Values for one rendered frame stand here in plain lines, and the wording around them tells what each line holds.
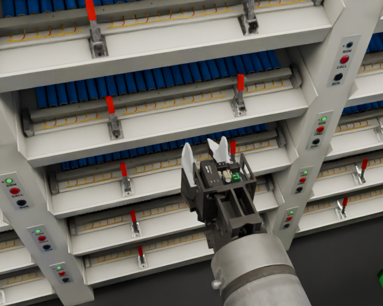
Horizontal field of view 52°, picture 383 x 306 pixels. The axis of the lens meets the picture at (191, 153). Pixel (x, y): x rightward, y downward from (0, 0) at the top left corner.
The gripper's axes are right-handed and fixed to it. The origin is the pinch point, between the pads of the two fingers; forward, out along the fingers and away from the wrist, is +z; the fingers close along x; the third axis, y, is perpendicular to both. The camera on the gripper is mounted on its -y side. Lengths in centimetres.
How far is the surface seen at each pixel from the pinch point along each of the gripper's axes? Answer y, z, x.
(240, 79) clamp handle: -1.4, 18.8, -13.9
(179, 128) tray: -10.2, 17.0, -0.6
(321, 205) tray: -66, 25, -53
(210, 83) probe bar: -4.7, 23.4, -9.1
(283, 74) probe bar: -4.8, 22.5, -25.7
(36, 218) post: -30.3, 17.1, 33.8
